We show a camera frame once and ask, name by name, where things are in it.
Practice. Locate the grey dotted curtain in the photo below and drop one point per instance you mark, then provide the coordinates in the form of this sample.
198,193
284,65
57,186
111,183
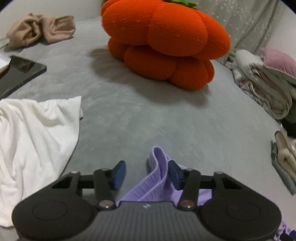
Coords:
249,24

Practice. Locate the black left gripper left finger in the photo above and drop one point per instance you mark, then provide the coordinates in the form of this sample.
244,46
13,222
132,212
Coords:
105,181

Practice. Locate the folded grey knit garment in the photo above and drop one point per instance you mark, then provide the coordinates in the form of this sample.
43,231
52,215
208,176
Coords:
285,177

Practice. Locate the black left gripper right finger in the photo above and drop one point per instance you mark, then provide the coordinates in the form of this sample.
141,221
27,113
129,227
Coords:
187,180

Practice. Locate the beige pink crumpled garment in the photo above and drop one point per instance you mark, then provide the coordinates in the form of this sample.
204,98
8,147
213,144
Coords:
33,27

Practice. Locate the orange pumpkin plush pillow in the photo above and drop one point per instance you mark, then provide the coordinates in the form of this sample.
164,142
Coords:
168,41

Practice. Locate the white cloth garment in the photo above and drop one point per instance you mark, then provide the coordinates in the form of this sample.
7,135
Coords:
37,141

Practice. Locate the purple knit garment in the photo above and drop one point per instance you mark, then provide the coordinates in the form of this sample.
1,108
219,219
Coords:
156,186

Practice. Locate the black flat tablet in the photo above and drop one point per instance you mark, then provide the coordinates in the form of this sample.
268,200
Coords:
20,71

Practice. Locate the folded beige garment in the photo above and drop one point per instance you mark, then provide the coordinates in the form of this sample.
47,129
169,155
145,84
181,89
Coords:
284,155

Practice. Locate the folded grey pink quilt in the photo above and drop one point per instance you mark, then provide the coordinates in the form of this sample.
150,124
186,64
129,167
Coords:
268,78

